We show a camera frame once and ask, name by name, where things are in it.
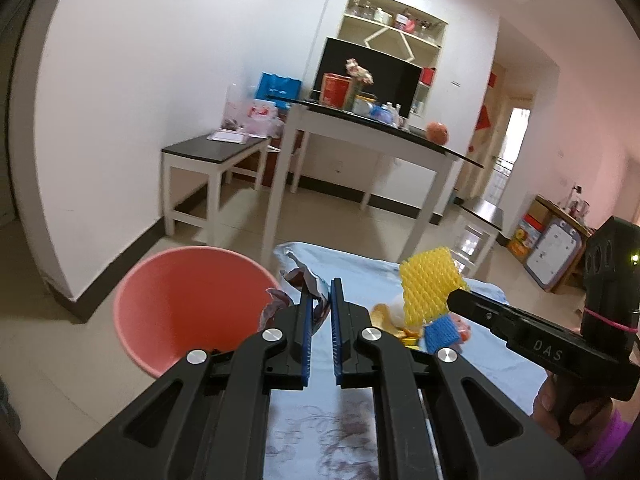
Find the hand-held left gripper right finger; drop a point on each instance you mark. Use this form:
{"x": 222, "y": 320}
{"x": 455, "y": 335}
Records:
{"x": 337, "y": 355}

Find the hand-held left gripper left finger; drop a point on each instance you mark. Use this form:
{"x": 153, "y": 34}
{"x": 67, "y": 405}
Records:
{"x": 307, "y": 360}

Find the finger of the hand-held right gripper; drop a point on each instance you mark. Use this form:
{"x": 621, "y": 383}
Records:
{"x": 475, "y": 310}

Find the yellow foam fruit net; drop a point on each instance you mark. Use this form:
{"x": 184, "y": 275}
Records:
{"x": 430, "y": 280}

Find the foil wrapper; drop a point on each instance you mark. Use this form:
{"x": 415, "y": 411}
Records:
{"x": 307, "y": 280}

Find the pink plastic bin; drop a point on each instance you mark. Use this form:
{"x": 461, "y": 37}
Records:
{"x": 190, "y": 300}

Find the person's right forearm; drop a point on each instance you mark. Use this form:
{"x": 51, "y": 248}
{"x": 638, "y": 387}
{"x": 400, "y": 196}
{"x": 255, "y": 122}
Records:
{"x": 614, "y": 442}

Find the person's right hand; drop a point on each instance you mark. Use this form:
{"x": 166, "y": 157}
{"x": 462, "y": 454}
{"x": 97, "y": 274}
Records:
{"x": 547, "y": 400}

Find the blue foam fruit net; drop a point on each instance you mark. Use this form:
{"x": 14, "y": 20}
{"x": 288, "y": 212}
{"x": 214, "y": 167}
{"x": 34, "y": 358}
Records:
{"x": 441, "y": 334}

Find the orange peel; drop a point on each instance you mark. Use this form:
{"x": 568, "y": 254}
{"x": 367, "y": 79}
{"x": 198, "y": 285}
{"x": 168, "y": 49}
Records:
{"x": 385, "y": 317}

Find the children's drawing board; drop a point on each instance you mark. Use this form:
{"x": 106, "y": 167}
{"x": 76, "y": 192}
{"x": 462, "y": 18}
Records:
{"x": 555, "y": 252}

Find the colourful cardboard box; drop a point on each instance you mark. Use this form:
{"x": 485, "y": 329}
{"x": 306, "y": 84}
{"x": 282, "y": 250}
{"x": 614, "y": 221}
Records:
{"x": 525, "y": 235}

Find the small white stool black top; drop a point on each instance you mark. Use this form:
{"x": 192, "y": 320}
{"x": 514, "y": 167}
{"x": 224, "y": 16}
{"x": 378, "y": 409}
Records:
{"x": 482, "y": 212}

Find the wooden side desk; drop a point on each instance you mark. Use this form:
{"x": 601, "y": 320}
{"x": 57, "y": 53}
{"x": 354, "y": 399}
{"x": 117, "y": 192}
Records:
{"x": 545, "y": 206}

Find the orange pomelo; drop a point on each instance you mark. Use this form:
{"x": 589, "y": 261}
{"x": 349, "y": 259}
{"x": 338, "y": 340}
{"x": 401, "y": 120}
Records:
{"x": 437, "y": 131}

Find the red door decoration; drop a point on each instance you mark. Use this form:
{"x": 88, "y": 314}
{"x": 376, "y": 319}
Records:
{"x": 483, "y": 117}

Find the white table with black top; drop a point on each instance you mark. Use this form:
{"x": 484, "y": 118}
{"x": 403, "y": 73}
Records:
{"x": 360, "y": 132}

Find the white bench with black top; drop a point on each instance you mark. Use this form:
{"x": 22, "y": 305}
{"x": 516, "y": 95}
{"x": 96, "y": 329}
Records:
{"x": 200, "y": 152}

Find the red box in cabinet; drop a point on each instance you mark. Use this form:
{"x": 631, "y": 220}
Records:
{"x": 427, "y": 76}

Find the black television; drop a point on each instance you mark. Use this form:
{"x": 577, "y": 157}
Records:
{"x": 390, "y": 80}

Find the clear plastic bag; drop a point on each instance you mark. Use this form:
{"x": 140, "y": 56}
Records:
{"x": 245, "y": 112}

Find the red tin box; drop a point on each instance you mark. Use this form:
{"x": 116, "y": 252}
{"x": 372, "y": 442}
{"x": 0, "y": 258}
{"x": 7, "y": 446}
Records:
{"x": 334, "y": 91}

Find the pink flower bouquet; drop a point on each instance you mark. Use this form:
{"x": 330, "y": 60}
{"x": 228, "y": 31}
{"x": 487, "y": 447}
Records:
{"x": 360, "y": 71}

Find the blue shopping bag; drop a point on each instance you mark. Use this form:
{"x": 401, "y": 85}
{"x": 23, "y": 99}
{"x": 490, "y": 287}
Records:
{"x": 277, "y": 85}

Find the cream wall shelf cabinet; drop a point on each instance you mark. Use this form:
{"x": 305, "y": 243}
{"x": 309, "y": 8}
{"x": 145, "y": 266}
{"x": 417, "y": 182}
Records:
{"x": 350, "y": 25}

